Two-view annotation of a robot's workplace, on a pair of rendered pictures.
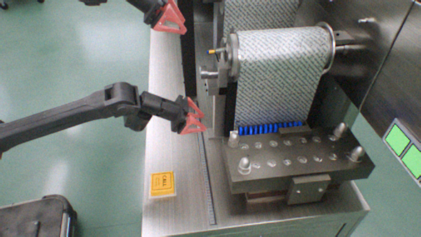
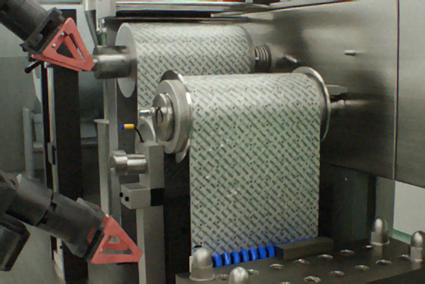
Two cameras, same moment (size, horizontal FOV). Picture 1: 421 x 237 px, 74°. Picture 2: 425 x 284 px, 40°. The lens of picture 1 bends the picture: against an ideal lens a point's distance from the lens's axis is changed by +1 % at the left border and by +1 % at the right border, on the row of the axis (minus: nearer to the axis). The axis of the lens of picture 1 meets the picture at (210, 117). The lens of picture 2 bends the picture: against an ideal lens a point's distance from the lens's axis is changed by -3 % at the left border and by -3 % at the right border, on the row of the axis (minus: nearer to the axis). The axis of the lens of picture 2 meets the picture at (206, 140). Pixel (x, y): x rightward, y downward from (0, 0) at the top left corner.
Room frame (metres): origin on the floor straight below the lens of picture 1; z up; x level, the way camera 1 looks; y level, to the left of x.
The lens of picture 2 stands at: (-0.23, 0.16, 1.35)
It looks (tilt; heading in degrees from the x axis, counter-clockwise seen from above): 8 degrees down; 343
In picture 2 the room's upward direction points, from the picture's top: 1 degrees counter-clockwise
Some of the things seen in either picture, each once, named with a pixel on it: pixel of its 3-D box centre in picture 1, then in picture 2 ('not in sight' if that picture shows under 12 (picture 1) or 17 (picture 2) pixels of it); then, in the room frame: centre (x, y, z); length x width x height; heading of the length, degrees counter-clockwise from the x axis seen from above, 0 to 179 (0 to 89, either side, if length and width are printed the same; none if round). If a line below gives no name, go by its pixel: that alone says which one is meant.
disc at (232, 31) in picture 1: (233, 55); (172, 116); (0.68, -0.07, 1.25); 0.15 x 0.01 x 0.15; 8
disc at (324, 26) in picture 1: (319, 49); (304, 108); (0.71, -0.31, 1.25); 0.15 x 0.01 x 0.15; 8
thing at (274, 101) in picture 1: (274, 103); (258, 201); (0.64, -0.19, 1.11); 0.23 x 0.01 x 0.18; 98
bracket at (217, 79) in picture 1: (215, 103); (143, 235); (0.71, -0.02, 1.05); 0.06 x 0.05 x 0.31; 98
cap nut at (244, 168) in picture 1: (245, 164); (239, 283); (0.46, -0.09, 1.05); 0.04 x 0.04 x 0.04
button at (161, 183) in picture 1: (162, 183); not in sight; (0.49, 0.15, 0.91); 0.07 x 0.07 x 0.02; 8
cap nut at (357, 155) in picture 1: (358, 152); (419, 244); (0.50, -0.41, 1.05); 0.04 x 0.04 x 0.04
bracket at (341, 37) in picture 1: (339, 37); (325, 88); (0.72, -0.36, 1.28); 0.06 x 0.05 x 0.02; 98
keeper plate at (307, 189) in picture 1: (307, 190); not in sight; (0.43, -0.27, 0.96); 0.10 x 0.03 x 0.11; 98
